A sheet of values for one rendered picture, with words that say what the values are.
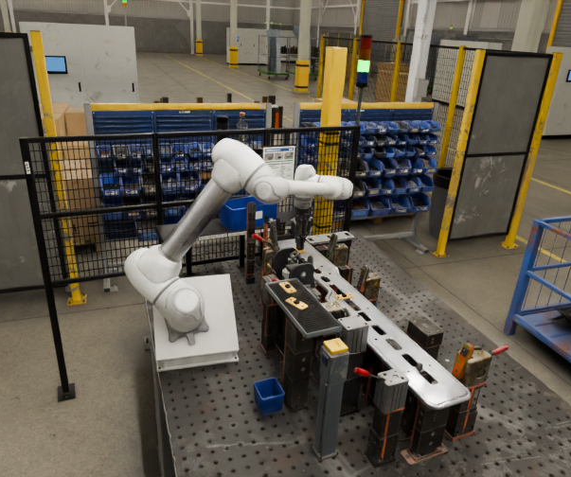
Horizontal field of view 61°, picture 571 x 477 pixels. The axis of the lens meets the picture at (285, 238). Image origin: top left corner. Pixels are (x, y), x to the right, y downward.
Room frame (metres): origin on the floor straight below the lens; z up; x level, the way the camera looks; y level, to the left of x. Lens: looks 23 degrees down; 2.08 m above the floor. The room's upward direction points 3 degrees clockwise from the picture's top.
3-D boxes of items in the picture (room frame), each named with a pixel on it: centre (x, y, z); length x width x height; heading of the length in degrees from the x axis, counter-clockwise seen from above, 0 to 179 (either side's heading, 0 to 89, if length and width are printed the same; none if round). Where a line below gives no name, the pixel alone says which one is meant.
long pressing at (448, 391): (1.86, -0.29, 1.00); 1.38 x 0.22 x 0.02; 25
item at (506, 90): (4.74, -2.04, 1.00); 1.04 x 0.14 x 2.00; 111
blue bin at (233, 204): (2.64, 0.22, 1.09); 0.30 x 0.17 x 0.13; 125
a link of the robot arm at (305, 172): (2.30, -0.09, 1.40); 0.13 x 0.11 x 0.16; 75
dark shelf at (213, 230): (2.61, 0.29, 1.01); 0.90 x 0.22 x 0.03; 115
